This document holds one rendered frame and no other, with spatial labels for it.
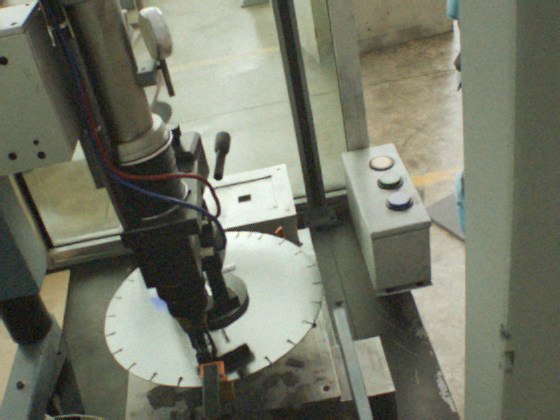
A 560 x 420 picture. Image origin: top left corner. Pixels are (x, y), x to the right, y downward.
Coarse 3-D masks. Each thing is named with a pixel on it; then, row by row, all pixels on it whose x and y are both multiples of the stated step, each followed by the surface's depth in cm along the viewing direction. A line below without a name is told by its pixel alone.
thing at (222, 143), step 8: (216, 136) 84; (224, 136) 84; (216, 144) 83; (224, 144) 83; (216, 152) 83; (224, 152) 83; (216, 160) 81; (224, 160) 82; (216, 168) 80; (216, 176) 80
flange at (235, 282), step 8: (232, 280) 102; (240, 280) 102; (232, 288) 101; (240, 288) 100; (208, 296) 98; (240, 296) 99; (248, 296) 100; (240, 304) 98; (232, 312) 97; (216, 320) 96; (224, 320) 96
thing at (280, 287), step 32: (256, 256) 108; (288, 256) 106; (128, 288) 106; (256, 288) 101; (288, 288) 100; (320, 288) 99; (128, 320) 100; (160, 320) 99; (256, 320) 96; (288, 320) 95; (128, 352) 95; (160, 352) 94; (192, 352) 93; (224, 352) 92; (256, 352) 91; (160, 384) 89; (192, 384) 88
